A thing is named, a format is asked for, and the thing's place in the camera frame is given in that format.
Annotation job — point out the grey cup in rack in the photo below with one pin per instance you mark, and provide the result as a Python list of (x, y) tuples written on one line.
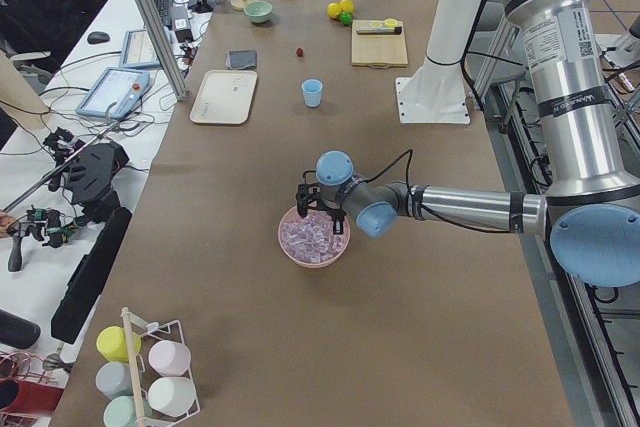
[(113, 380)]

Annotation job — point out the black computer mouse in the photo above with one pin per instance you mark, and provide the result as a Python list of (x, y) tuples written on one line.
[(98, 37)]

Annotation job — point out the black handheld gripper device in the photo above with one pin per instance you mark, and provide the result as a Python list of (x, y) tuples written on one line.
[(86, 170)]

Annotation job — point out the wooden cutting board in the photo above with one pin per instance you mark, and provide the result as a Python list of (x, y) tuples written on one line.
[(378, 51)]

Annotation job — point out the yellow lemon upper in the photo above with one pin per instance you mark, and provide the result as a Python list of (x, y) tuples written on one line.
[(347, 6)]

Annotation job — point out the lemon slice upper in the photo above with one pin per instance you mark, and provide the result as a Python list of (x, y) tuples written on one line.
[(389, 23)]

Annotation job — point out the pink bowl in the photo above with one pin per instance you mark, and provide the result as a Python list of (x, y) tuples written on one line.
[(315, 247)]

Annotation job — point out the mint cup in rack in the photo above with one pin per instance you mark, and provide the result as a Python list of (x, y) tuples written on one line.
[(120, 412)]

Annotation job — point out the blue teach pendant near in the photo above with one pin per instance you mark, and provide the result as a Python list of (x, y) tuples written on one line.
[(115, 94)]

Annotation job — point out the clear ice cubes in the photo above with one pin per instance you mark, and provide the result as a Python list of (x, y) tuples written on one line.
[(312, 242)]

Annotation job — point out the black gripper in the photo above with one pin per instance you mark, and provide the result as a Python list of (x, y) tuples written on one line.
[(326, 204)]

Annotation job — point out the yellow cup in rack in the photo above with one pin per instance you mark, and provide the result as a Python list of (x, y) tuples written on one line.
[(111, 344)]

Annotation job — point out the white wire cup rack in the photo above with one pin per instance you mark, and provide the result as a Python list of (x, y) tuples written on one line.
[(140, 336)]

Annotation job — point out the aluminium frame post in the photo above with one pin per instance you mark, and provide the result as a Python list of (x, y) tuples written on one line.
[(156, 32)]

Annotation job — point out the green lime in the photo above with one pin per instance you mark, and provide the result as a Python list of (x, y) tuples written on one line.
[(346, 18)]

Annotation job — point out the light blue cup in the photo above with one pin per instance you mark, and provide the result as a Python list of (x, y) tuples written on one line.
[(312, 92)]

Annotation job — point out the black long bar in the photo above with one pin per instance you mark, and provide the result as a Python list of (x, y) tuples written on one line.
[(89, 279)]

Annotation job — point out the yellow lemon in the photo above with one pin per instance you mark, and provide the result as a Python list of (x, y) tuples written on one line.
[(333, 10), (347, 6)]

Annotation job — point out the blue teach pendant far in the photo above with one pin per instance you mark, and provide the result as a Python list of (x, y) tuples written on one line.
[(138, 51)]

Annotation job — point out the seated person in black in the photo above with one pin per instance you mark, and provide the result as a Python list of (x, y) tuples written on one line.
[(52, 26)]

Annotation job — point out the grey folded cloth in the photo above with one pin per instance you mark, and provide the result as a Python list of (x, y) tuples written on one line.
[(241, 59)]

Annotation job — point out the pink cup in rack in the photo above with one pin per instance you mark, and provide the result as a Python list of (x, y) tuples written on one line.
[(170, 358)]

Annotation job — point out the yellow lemon lower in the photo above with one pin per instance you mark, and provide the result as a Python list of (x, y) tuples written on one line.
[(333, 10)]

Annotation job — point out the mint green bowl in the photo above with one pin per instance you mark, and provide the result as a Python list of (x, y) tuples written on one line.
[(258, 12)]

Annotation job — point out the white cup in rack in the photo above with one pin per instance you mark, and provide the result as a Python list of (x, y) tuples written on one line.
[(172, 396)]

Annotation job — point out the steel muddler black cap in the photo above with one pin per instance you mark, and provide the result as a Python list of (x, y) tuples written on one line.
[(379, 30)]

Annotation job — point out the cream serving tray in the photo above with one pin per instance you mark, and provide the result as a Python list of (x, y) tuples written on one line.
[(224, 97)]

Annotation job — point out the blue teach pendant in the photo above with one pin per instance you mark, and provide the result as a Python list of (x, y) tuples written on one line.
[(115, 94), (138, 51)]

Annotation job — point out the black keyboard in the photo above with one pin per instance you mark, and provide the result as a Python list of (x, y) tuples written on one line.
[(163, 9)]

